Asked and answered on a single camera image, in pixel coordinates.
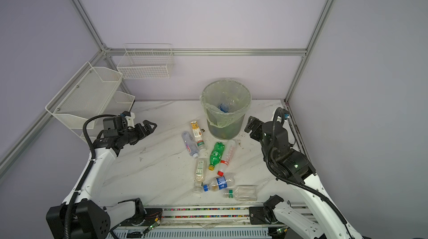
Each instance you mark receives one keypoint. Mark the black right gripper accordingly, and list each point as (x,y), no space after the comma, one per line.
(259,127)

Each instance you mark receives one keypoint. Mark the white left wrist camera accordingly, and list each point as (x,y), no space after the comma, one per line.
(129,117)

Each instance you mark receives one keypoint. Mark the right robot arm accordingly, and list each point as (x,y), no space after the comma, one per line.
(294,168)

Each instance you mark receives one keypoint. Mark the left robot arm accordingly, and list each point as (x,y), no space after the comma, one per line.
(93,178)

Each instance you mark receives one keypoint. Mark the grey mesh waste bin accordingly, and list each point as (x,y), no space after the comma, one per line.
(225,115)

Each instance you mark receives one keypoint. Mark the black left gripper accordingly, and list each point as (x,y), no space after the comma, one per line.
(142,134)

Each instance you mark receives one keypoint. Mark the bottle blue label white cap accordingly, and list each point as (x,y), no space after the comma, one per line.
(226,107)

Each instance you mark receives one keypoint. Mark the green plastic bin liner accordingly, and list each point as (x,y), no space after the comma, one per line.
(224,103)

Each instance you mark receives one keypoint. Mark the clear bottle sunflower label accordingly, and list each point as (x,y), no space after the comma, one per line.
(197,133)

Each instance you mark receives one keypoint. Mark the small bottle green white label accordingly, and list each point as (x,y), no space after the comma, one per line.
(200,172)

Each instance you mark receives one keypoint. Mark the clear crushed bottle white label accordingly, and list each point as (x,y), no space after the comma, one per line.
(190,144)

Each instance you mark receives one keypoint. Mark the green soda bottle yellow cap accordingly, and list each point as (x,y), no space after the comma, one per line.
(216,155)

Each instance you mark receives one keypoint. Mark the white mesh two-tier shelf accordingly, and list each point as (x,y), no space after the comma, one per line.
(92,91)

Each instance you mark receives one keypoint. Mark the clear bottle red cap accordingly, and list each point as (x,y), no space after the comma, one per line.
(227,156)

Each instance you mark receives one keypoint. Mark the aluminium frame profile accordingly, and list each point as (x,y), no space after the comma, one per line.
(10,158)

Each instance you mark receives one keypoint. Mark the clear bottle green cap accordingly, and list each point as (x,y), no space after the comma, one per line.
(241,193)

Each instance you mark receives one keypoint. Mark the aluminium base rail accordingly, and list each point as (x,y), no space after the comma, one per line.
(199,214)

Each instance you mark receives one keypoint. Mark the white wire wall basket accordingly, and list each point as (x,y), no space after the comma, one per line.
(146,61)

